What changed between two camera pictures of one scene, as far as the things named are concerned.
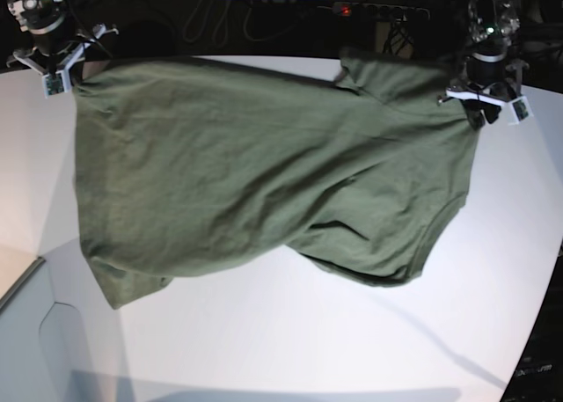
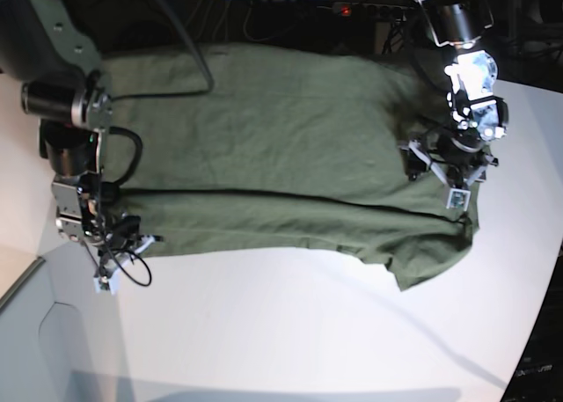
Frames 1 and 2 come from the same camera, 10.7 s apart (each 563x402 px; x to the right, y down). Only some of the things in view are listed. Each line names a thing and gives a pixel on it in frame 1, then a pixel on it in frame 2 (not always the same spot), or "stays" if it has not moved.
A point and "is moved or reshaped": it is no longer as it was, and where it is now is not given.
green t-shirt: [186, 164] is moved or reshaped
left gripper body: [57, 61] -> [120, 243]
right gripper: [495, 91] -> [459, 157]
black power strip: [367, 10] stays
